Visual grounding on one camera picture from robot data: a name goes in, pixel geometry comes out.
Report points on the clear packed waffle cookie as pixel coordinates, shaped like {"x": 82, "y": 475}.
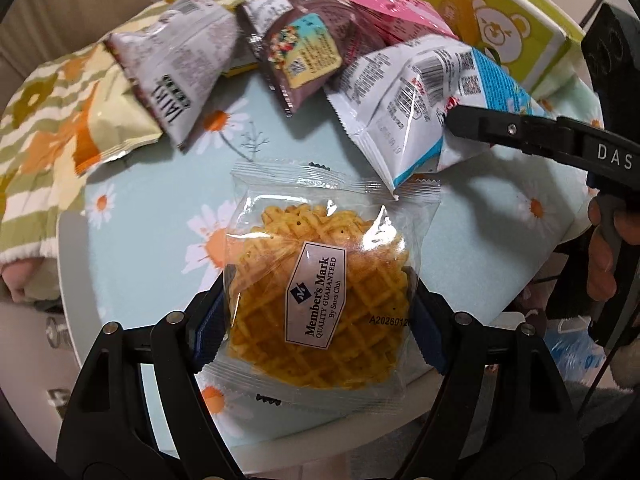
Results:
{"x": 318, "y": 309}

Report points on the white blue snack bag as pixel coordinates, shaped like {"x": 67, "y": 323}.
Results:
{"x": 392, "y": 103}

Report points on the pink Lonio snack bag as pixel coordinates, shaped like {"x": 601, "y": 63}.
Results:
{"x": 403, "y": 20}

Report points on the floral striped green quilt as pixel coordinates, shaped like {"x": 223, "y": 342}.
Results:
{"x": 38, "y": 142}

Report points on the orange cream snack bag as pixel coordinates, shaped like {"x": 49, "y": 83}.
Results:
{"x": 112, "y": 123}

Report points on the person's right hand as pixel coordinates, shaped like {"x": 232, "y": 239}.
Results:
{"x": 601, "y": 284}

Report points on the grey white chips bag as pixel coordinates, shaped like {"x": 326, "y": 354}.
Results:
{"x": 174, "y": 63}

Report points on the dark purple snack bag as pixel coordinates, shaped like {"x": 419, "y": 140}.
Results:
{"x": 301, "y": 44}

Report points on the pink pillow under quilt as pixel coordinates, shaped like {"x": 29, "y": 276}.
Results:
{"x": 31, "y": 279}

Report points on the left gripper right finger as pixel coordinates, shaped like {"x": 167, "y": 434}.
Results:
{"x": 502, "y": 410}

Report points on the green cardboard storage box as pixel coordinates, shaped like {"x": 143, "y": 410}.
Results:
{"x": 533, "y": 41}

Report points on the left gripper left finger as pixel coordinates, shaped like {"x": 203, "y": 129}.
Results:
{"x": 107, "y": 431}

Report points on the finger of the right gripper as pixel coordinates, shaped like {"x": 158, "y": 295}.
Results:
{"x": 564, "y": 140}

